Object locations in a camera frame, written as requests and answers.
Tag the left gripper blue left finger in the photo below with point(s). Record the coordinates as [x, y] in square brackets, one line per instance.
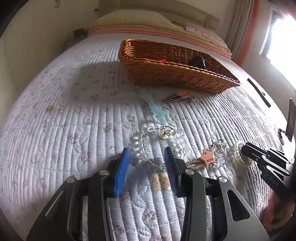
[105, 184]

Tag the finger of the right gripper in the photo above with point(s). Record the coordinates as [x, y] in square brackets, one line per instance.
[259, 152]

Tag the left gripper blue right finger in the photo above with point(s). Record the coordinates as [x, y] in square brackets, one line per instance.
[190, 184]

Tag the pink star snap clip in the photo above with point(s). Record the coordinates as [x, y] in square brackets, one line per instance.
[206, 159]

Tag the black hair scrunchie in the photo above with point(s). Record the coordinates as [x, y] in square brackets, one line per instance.
[198, 62]

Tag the person's right hand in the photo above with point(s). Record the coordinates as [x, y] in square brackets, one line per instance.
[277, 213]

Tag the light blue hair clip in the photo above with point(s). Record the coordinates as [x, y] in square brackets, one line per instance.
[155, 107]

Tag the quilted floral bedspread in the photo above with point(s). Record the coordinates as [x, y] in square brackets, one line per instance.
[82, 110]

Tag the window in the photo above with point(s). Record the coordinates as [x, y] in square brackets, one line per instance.
[279, 45]

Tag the brown wicker basket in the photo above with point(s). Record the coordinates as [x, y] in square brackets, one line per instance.
[156, 63]

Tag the beige pink curtain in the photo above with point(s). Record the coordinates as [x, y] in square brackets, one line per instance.
[242, 28]

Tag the dark bedside object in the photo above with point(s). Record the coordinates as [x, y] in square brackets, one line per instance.
[80, 33]

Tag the pink folded blanket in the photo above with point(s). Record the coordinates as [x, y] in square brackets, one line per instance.
[191, 38]

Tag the white wardrobe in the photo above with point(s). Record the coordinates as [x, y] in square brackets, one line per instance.
[37, 34]

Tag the cream pillow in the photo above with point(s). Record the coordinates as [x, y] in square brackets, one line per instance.
[131, 17]

